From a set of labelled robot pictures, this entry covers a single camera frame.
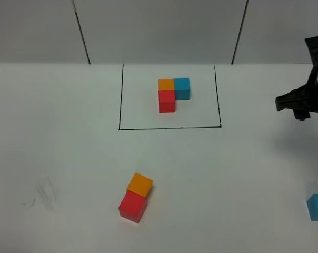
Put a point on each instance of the red template block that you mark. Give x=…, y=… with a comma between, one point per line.
x=166, y=101

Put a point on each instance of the orange template block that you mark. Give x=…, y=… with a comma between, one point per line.
x=166, y=84

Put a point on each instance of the blue template block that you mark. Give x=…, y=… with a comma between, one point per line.
x=182, y=88

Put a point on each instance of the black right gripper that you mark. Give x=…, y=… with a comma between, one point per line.
x=302, y=100

